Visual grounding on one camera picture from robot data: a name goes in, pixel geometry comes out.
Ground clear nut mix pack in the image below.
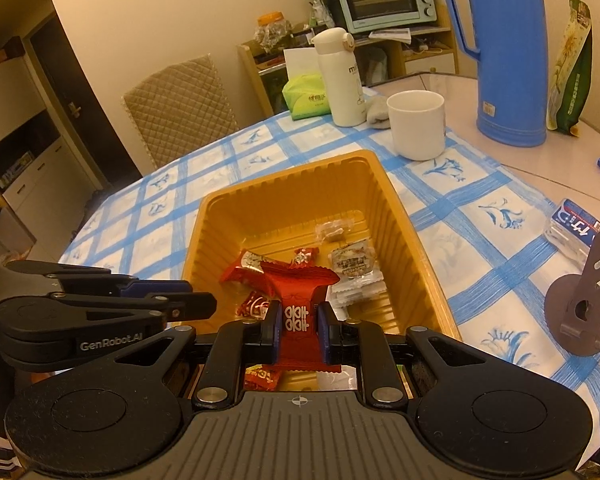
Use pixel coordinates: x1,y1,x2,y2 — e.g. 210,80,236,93
327,240,387,310

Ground red jujube snack pack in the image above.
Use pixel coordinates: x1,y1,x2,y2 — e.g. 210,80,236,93
220,249,274,297

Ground red double-happiness snack pack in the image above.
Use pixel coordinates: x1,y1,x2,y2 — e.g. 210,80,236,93
262,262,341,373

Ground small red candy pack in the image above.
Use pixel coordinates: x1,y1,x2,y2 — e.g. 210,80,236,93
290,247,320,268

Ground orange plastic tray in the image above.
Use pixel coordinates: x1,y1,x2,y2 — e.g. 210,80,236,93
183,150,460,338

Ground clear brown candy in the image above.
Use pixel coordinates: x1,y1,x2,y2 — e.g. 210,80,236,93
315,218,354,243

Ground white cabinet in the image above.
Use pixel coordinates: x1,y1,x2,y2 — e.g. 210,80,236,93
0,110,96,261

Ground dark door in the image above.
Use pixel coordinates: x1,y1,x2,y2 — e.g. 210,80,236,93
29,14,140,190

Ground blue checked tablecloth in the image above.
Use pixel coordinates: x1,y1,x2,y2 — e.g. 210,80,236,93
62,114,600,451

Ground beige quilted chair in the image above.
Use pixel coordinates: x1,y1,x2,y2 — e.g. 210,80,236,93
122,54,238,168

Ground grey cloth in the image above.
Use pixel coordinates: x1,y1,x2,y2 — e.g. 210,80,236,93
366,96,390,130

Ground white cup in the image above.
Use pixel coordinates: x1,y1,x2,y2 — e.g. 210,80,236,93
387,90,445,162

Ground small tissue packet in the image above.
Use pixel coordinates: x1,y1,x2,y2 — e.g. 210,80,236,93
544,198,600,270

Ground white thermos bottle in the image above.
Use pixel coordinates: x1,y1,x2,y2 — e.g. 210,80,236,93
313,27,366,127

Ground green tissue pack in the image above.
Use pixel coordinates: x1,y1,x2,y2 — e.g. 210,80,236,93
282,48,330,120

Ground orange lid jar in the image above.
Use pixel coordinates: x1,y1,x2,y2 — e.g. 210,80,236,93
253,11,291,53

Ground wooden shelf unit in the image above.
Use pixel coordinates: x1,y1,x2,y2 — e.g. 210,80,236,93
237,4,458,117

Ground green snack bag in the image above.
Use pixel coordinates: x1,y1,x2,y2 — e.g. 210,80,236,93
546,0,593,138

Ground blue thermos jug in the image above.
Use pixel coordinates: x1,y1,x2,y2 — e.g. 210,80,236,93
445,0,548,148

